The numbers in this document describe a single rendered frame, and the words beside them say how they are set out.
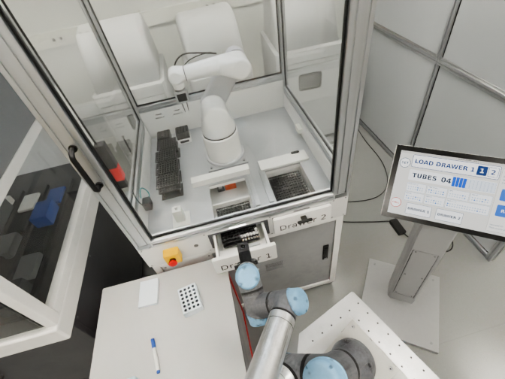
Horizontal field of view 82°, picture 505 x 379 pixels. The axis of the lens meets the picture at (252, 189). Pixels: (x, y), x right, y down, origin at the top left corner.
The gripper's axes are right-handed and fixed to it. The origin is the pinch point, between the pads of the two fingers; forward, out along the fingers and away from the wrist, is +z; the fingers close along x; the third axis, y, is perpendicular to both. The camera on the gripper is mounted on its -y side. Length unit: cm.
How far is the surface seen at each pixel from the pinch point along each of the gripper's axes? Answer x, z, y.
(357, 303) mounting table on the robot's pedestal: 41.0, -0.7, 28.1
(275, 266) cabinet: 15, 52, 10
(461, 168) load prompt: 91, -19, -14
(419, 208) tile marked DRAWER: 75, -9, -3
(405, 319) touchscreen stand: 86, 63, 63
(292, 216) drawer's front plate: 26.4, 9.1, -14.1
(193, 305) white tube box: -27.1, 6.3, 12.2
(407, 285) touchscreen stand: 89, 52, 41
